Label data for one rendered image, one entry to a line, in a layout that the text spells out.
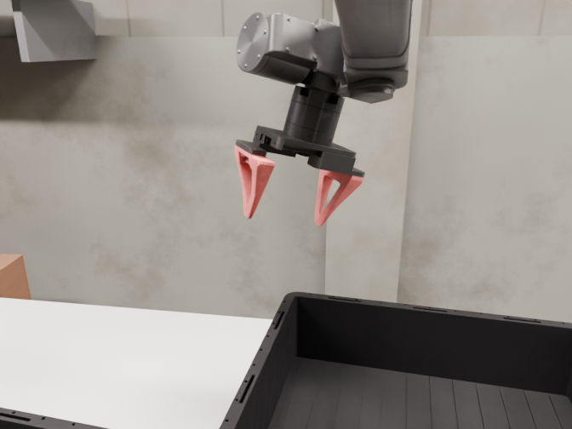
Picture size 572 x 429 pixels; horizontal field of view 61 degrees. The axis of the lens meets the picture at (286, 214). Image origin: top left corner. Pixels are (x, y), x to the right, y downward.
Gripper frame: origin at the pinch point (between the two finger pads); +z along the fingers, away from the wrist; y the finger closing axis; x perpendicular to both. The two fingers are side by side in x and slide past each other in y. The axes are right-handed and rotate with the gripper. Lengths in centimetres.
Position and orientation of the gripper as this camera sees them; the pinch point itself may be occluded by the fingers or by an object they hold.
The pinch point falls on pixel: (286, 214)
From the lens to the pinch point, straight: 56.7
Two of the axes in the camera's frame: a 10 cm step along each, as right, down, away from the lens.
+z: -2.6, 9.3, 2.5
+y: -8.5, -1.0, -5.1
